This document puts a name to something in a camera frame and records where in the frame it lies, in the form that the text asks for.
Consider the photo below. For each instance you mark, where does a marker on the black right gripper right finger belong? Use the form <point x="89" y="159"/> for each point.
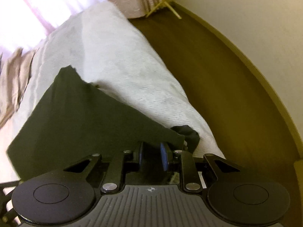
<point x="194" y="171"/>

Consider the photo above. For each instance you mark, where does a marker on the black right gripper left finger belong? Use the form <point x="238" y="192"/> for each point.
<point x="111" y="175"/>

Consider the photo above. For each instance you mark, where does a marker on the black trousers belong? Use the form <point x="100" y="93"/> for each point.
<point x="74" y="119"/>

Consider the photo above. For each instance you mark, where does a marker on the folded beige blanket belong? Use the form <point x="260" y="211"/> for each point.
<point x="15" y="76"/>

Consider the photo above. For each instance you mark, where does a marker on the wooden stand legs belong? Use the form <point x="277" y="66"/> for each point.
<point x="162" y="5"/>

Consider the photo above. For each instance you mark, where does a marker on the pink curtain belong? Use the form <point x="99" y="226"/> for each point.
<point x="24" y="23"/>

